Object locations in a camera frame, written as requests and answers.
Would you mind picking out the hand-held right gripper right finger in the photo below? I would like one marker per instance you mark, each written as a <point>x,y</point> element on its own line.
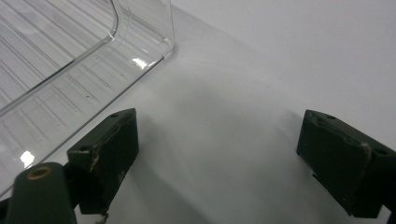
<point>339,161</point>

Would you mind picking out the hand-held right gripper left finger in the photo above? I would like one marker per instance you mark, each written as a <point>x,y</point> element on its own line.
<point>109,155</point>

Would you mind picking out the clear plastic storage bin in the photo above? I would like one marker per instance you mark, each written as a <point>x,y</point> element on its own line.
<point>62,62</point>

